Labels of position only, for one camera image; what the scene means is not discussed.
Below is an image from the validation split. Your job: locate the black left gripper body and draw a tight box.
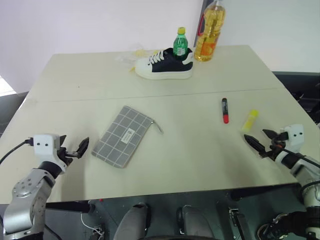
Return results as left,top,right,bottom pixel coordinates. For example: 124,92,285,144
57,146,81,168

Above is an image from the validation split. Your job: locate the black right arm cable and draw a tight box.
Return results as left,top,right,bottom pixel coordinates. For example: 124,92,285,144
281,148,320,169

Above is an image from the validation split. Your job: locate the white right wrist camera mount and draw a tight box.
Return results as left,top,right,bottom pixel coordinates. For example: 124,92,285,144
279,123,306,152

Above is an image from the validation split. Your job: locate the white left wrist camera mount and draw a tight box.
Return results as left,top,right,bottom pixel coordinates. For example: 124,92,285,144
32,133,62,166

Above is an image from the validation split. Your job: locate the black wheeled machinery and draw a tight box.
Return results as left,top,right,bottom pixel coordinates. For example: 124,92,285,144
256,210,310,240

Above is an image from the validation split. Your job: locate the large cooking oil bottle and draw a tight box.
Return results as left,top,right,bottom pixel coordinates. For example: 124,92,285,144
194,0,227,63

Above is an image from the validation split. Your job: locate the grey rounded robot leg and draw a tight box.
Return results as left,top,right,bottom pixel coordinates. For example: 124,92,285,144
114,202,152,240
175,204,216,240

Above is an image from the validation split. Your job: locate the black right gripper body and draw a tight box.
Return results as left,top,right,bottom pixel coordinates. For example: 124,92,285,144
263,133,287,161

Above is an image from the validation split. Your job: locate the black equipment beside table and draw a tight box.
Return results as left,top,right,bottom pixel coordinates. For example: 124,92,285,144
271,71,320,127

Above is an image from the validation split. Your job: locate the grey checked pouch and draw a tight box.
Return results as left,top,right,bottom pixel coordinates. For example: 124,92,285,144
91,105,165,170

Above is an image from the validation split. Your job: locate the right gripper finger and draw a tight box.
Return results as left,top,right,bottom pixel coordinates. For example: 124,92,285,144
261,128,278,142
243,134,266,159

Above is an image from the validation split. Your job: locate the thin white wire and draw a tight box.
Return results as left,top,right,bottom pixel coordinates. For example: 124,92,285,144
80,213,105,236

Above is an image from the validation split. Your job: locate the black metal strut with latch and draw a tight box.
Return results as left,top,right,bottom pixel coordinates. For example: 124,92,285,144
228,206,252,240

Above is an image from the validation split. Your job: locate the white and navy sneaker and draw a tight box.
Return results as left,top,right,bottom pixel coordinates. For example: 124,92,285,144
134,47,195,81

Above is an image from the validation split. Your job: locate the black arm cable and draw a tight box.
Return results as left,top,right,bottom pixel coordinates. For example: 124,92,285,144
281,148,320,169
0,138,35,166

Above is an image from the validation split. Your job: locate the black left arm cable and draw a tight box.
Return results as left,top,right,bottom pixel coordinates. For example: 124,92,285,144
0,138,35,166

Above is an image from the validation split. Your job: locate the clear plastic bag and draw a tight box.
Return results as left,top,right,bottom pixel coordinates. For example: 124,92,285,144
114,43,161,74

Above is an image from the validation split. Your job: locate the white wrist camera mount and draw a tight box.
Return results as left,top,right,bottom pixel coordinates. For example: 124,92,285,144
279,123,306,152
32,133,62,166

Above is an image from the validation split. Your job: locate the black red marker pen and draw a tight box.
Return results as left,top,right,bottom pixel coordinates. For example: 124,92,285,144
221,97,231,125

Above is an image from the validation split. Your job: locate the yellow glue stick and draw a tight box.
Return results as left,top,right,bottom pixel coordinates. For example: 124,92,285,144
240,109,259,132

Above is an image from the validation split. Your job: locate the green plastic bottle yellow cap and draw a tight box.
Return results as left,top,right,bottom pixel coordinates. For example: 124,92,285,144
172,26,189,61

